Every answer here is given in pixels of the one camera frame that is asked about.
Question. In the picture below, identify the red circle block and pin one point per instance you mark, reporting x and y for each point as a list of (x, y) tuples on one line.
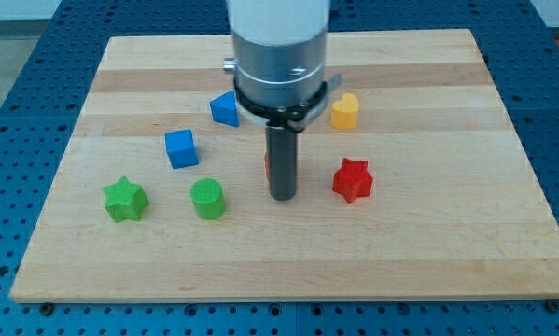
[(267, 165)]

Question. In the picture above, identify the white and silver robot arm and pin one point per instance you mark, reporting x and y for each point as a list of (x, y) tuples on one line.
[(279, 57)]

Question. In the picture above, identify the wooden board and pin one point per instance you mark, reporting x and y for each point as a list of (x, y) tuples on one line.
[(455, 213)]

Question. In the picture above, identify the red star block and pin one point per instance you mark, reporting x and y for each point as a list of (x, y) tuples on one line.
[(353, 180)]

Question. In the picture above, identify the green cylinder block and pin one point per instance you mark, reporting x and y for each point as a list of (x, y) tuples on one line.
[(208, 199)]

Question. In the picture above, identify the blue triangle block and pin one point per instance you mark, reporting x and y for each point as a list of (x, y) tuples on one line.
[(223, 109)]

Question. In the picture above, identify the yellow heart block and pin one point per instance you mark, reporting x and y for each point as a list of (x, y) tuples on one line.
[(344, 112)]

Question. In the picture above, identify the blue cube block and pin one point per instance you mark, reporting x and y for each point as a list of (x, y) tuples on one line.
[(181, 149)]

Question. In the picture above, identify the green star block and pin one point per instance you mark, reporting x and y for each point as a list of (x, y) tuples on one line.
[(125, 200)]

